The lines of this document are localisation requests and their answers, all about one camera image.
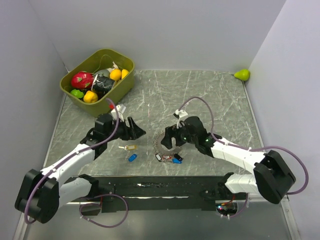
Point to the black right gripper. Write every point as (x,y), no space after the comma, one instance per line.
(170,132)

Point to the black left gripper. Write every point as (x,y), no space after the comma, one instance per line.
(136,133)

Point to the metal disc with key rings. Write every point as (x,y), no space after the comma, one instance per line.
(166,154)

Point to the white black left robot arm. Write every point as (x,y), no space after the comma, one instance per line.
(43,192)

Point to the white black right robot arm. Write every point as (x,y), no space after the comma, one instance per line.
(268,173)

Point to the yellow key tag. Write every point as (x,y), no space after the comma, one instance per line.
(128,147)

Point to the dark blue key tag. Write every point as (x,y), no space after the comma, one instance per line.
(177,159)

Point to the black key tag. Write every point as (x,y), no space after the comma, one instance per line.
(158,157)

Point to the yellow bell pepper toy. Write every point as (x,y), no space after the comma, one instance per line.
(90,97)

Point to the black wrapped cylinder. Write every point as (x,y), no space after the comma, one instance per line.
(102,83)

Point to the yellow lemon toy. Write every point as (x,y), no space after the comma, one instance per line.
(124,73)

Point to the orange toy fruit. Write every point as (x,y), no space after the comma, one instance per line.
(115,74)

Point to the green toy fruit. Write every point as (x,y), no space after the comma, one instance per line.
(77,93)

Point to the red dragon fruit toy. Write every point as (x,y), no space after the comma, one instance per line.
(82,80)

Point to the olive green plastic bin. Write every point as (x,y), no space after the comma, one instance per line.
(105,74)

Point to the green pear toy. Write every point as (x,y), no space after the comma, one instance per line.
(243,75)

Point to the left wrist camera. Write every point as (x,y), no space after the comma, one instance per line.
(120,109)

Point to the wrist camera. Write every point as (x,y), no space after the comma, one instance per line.
(120,109)
(181,115)

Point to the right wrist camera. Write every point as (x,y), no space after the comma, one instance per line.
(181,115)

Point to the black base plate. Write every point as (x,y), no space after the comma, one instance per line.
(137,193)

